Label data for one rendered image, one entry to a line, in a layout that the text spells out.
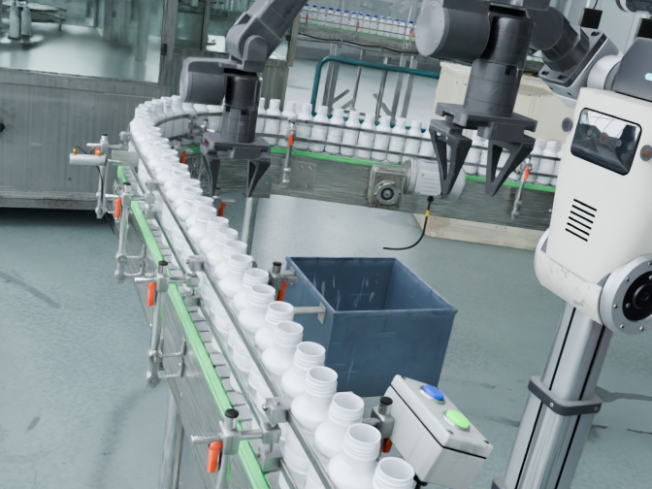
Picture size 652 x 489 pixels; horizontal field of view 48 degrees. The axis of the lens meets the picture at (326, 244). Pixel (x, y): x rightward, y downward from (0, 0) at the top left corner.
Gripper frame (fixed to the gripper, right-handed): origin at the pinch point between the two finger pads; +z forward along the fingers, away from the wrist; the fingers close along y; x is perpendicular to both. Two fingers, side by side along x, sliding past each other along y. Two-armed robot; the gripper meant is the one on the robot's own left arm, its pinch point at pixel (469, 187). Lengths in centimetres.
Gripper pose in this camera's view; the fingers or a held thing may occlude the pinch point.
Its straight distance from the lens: 88.5
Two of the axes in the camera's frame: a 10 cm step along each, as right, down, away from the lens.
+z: -1.6, 9.3, 3.4
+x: -3.6, -3.7, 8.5
